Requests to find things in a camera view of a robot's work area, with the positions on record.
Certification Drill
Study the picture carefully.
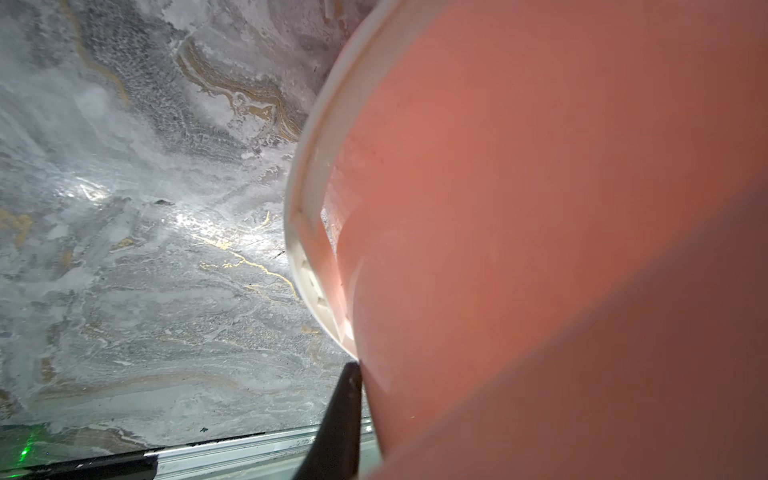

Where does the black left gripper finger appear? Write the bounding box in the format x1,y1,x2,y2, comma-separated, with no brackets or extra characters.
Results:
293,362,363,480

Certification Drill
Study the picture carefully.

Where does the pink plastic bucket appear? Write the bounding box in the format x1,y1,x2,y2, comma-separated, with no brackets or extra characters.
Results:
285,1,767,479

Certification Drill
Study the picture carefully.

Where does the aluminium front rail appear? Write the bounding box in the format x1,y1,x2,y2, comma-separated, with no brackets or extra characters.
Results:
152,419,382,480

